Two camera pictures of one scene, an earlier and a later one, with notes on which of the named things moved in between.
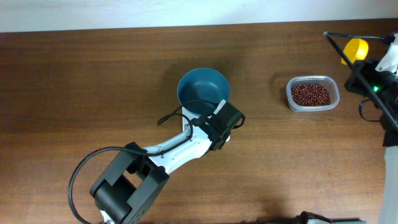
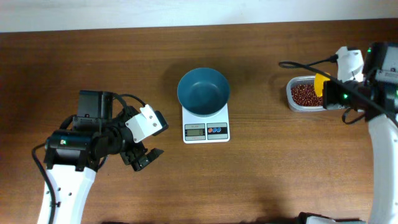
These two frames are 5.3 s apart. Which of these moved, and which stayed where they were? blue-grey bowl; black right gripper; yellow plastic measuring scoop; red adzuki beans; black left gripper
Moved: black left gripper; yellow plastic measuring scoop; black right gripper
Stayed: red adzuki beans; blue-grey bowl
